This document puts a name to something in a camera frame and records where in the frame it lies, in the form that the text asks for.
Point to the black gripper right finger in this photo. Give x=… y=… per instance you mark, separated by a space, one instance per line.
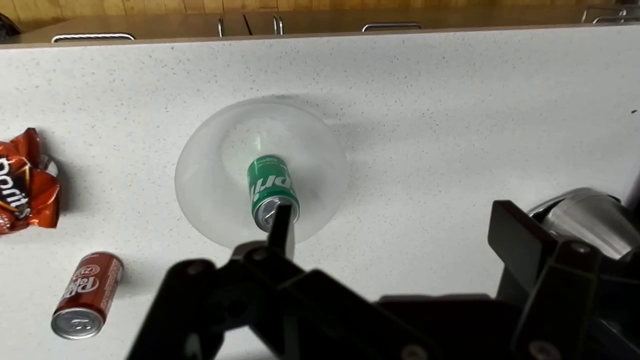
x=573 y=301

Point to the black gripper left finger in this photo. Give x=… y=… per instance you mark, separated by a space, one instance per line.
x=267 y=292

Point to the green soda can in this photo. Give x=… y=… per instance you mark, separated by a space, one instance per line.
x=270 y=182

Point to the translucent white bowl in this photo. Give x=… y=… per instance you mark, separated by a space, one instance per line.
x=206 y=173

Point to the red soda can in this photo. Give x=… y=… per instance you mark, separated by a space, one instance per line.
x=86 y=292

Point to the steel coffee carafe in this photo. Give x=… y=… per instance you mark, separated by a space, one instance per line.
x=586 y=216

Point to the orange Doritos chip bag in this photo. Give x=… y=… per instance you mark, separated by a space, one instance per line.
x=27 y=180

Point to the wooden lower cabinet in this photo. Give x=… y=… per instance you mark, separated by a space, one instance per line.
x=173 y=13

